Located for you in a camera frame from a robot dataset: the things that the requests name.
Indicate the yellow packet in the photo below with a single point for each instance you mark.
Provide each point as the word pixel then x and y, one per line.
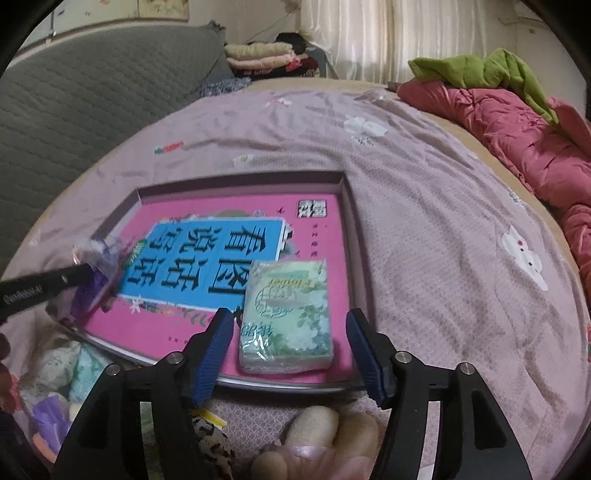
pixel 210 417

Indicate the black garment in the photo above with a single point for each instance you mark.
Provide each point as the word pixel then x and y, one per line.
pixel 293 40

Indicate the pink cloth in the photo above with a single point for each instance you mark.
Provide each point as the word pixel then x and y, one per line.
pixel 570 120

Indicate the cream folded blanket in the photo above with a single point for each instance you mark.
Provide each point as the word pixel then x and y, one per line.
pixel 258 50

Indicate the pink storage box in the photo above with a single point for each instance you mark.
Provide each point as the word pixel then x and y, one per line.
pixel 351 240

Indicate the pink and blue book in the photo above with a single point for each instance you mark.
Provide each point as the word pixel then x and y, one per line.
pixel 207 258

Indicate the white curtain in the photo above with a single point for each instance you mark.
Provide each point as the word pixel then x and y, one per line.
pixel 406 37

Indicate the pile of folded clothes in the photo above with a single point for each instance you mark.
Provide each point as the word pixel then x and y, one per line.
pixel 295 69

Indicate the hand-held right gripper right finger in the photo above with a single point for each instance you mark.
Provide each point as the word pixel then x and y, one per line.
pixel 364 360

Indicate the green cloth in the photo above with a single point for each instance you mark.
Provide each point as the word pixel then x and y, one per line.
pixel 503 74

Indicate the leopard print scarf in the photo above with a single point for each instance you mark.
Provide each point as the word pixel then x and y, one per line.
pixel 213 450

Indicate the floral wall panel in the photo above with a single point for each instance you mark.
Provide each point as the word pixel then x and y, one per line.
pixel 92 23

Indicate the pink folded blanket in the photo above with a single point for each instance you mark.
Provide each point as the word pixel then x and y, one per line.
pixel 268 61

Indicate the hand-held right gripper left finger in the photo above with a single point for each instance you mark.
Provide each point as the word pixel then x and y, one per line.
pixel 214 357

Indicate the blue floral cloth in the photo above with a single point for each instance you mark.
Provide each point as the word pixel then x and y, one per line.
pixel 226 86

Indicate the red quilt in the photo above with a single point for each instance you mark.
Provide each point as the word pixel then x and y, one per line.
pixel 517 138

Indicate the green floral tissue pack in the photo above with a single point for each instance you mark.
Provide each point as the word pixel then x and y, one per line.
pixel 286 318
pixel 69 369

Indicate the grey quilted headboard cover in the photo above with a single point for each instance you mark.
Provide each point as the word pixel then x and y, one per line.
pixel 92 115

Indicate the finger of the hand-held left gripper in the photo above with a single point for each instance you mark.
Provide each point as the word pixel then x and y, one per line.
pixel 46 286

